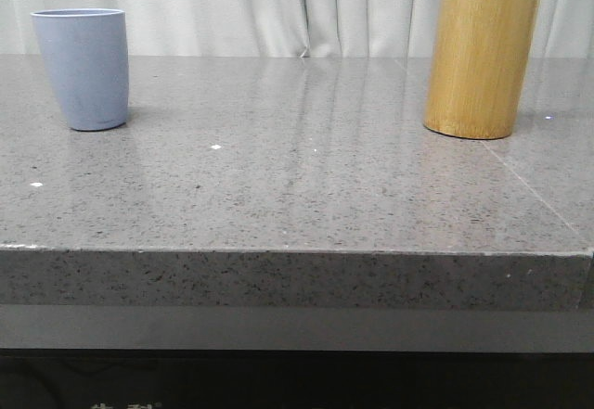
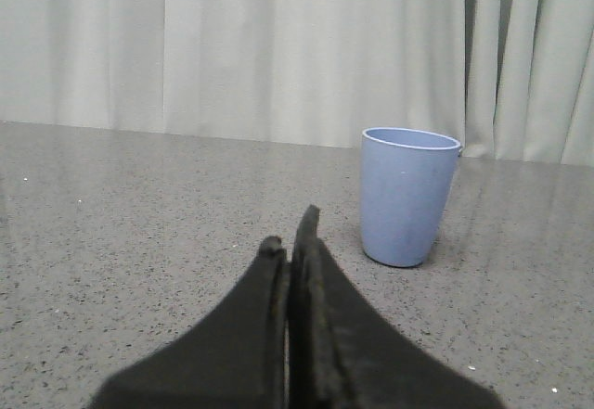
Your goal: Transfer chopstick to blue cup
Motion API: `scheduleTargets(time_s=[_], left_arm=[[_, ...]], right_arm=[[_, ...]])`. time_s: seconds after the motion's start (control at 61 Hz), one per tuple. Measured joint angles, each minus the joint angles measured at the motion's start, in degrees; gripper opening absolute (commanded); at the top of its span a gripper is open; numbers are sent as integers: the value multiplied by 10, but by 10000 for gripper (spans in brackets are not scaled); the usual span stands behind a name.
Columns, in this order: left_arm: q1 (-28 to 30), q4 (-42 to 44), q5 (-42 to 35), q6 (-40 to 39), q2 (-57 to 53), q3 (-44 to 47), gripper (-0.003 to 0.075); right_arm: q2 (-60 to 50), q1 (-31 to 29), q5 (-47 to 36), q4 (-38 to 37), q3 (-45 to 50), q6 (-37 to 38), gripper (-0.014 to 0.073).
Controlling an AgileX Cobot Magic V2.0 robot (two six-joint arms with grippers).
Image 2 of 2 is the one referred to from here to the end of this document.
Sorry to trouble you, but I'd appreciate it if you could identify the blue plastic cup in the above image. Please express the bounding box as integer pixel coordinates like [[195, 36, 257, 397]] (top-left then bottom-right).
[[359, 127, 461, 268]]

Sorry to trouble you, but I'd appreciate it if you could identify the white curtain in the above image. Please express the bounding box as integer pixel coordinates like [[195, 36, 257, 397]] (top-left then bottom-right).
[[1, 0, 593, 166]]

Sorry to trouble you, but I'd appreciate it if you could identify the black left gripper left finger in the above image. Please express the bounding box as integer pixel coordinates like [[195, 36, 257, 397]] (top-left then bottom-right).
[[91, 236, 290, 408]]

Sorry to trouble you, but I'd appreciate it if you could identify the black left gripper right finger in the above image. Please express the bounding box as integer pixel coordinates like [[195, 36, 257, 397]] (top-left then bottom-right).
[[288, 205, 503, 408]]

